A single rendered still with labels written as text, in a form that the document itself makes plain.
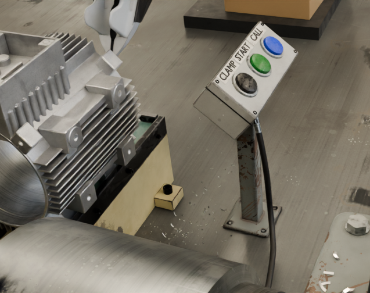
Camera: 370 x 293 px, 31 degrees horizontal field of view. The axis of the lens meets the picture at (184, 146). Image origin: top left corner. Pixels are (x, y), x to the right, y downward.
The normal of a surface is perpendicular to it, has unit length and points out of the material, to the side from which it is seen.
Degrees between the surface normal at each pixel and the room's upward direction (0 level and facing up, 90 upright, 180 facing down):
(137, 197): 90
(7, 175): 39
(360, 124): 0
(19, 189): 21
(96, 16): 85
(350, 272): 0
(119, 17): 93
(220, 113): 90
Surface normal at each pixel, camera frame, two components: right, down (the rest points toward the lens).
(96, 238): 0.11, -0.98
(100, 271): -0.03, -0.89
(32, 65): 0.89, 0.18
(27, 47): -0.43, 0.56
